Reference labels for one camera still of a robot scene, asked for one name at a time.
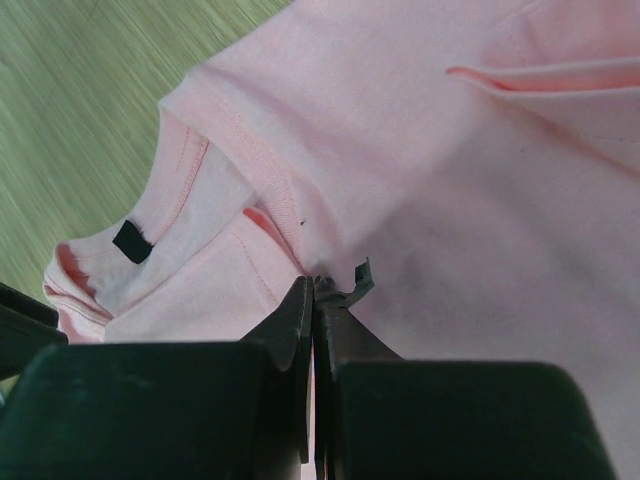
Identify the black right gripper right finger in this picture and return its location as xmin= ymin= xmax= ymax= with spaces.
xmin=312 ymin=264 xmax=615 ymax=479

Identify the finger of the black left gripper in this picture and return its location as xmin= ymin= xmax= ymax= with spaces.
xmin=0 ymin=283 xmax=69 ymax=380

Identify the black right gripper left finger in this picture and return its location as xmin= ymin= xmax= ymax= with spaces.
xmin=1 ymin=277 xmax=313 ymax=479

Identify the pink t shirt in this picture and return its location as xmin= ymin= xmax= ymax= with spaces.
xmin=43 ymin=1 xmax=639 ymax=479

